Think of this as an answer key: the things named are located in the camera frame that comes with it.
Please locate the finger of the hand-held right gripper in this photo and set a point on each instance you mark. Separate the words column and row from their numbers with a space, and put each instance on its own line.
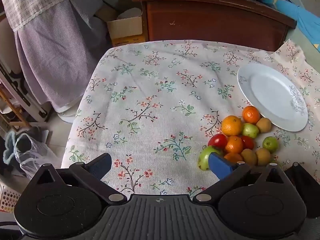
column 297, row 172

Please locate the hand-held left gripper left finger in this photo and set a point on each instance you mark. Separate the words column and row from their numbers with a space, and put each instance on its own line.
column 101, row 165

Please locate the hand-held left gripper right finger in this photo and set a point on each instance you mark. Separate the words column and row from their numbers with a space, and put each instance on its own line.
column 220, row 165

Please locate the large green fruit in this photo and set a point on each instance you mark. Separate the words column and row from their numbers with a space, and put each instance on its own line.
column 203, row 158

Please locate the small tangerine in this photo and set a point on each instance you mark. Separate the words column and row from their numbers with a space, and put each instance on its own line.
column 231, row 158
column 233, row 145
column 251, row 115

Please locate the small green fruit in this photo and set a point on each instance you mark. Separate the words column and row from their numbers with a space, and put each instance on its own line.
column 250, row 130
column 270, row 144

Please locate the brown kiwi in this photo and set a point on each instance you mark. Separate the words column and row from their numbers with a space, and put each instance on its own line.
column 264, row 125
column 248, row 157
column 263, row 156

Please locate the white plate with grey flower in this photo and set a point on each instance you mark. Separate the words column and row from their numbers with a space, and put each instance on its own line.
column 272, row 97

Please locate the red apple left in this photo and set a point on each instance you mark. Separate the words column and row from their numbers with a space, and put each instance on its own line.
column 217, row 141

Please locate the red apple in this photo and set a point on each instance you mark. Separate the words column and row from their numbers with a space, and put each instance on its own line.
column 248, row 142
column 217, row 141

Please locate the red apple right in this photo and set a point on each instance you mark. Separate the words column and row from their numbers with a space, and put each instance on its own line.
column 248, row 142

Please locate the large orange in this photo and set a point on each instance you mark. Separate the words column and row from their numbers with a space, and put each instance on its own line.
column 231, row 125

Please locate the clear plastic bag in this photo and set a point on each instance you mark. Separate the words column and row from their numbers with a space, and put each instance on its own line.
column 35, row 156

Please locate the floral tablecloth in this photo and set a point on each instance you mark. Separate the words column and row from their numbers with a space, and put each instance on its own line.
column 155, row 100

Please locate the white perforated basket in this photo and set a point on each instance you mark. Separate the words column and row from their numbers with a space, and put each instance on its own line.
column 8, row 197

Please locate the wooden rack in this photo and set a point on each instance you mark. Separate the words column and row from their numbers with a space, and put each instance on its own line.
column 13, row 110

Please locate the yellow box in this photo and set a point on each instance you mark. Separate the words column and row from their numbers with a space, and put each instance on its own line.
column 128, row 40

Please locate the checked purple fabric cover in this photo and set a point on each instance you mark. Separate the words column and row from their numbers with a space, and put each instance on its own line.
column 50, row 42

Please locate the pale green sheet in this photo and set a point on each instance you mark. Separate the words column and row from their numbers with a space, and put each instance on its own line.
column 297, row 36

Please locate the open cardboard box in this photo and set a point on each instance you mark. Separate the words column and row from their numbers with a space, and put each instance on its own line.
column 123, row 26

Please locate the brown wooden cabinet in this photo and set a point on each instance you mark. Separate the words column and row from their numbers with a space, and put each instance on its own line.
column 212, row 22

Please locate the blue printed cloth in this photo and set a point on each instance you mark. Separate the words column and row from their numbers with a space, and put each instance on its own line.
column 302, row 15

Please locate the black and white frame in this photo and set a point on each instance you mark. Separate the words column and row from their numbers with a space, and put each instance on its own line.
column 22, row 90

